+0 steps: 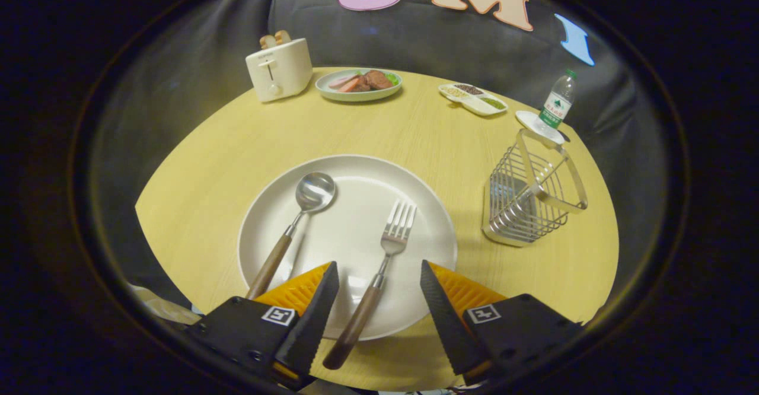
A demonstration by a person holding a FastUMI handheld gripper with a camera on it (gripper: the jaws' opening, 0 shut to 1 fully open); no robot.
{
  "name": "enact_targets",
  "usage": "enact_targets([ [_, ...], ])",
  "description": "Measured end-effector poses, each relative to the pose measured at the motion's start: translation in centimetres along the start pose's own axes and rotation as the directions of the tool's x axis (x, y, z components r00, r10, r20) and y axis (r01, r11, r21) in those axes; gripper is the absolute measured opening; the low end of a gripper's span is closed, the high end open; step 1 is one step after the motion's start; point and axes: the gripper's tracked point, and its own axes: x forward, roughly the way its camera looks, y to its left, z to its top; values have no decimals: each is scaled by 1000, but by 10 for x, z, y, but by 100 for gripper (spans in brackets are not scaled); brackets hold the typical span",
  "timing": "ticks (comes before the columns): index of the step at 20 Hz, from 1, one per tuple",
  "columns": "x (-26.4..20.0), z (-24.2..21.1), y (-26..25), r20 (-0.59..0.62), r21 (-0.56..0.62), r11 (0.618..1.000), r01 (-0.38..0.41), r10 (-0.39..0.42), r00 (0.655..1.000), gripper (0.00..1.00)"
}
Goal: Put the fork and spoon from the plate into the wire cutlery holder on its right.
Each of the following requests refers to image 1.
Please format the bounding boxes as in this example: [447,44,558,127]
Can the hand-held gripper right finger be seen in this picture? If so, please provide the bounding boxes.
[420,259,585,386]

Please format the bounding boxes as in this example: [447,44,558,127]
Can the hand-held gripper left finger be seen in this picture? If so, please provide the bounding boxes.
[190,261,340,391]

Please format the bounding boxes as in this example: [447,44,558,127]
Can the wooden handled metal fork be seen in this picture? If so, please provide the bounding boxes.
[323,199,417,371]

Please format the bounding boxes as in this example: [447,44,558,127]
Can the wooden handled metal spoon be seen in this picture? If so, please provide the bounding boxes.
[245,172,337,301]

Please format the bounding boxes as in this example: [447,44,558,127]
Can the large white plate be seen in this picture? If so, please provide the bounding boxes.
[238,154,458,341]

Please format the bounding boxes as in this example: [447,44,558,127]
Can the brown cardboard pieces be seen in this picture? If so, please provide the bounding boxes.
[127,282,202,324]

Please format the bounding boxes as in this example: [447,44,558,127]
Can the white square coaster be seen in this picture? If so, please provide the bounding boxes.
[515,110,566,145]

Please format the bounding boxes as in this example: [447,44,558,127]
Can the white divided bean dish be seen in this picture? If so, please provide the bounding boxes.
[438,83,508,116]

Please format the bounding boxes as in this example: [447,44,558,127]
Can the pale green food plate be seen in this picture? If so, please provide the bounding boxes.
[315,68,403,103]

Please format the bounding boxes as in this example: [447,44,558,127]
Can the clear water bottle green cap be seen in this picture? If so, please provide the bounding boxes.
[538,69,578,130]

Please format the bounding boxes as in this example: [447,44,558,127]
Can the brown meat slice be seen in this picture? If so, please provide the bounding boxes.
[356,70,394,92]

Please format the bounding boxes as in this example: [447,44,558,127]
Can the white toaster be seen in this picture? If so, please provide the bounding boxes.
[245,38,313,103]

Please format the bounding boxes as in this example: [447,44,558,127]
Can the metal wire cutlery basket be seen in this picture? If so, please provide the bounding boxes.
[481,128,589,247]

